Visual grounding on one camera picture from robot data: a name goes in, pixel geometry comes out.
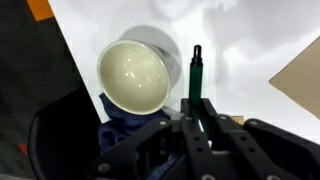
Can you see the cream ceramic bowl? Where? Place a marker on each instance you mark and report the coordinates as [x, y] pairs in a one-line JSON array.
[[133, 76]]

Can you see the dark blue knit cloth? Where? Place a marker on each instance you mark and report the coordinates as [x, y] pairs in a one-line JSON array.
[[123, 126]]

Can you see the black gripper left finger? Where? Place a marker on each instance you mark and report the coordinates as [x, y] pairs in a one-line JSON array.
[[180, 150]]

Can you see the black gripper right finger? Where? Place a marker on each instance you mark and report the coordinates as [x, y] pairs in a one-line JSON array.
[[253, 150]]

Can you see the green pen black cap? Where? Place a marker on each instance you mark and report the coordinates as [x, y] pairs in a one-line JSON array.
[[196, 80]]

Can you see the large tan cardboard sheet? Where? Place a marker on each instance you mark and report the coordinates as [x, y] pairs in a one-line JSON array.
[[301, 80]]

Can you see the black office chair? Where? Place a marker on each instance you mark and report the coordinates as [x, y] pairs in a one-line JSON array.
[[63, 140]]

